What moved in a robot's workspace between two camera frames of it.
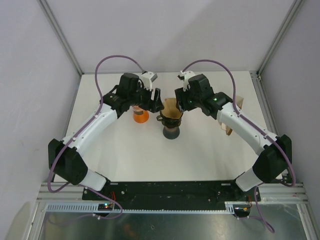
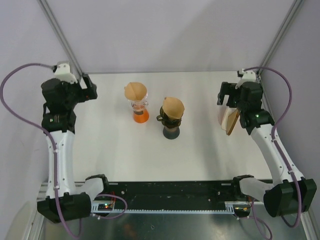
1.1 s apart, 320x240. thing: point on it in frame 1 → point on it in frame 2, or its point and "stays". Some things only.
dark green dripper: x=169 y=122 stays
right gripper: x=181 y=99 → x=227 y=89
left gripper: x=150 y=105 → x=86 y=94
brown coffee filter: x=170 y=109 stays
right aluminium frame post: x=280 y=33 stays
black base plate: x=170 y=192 stays
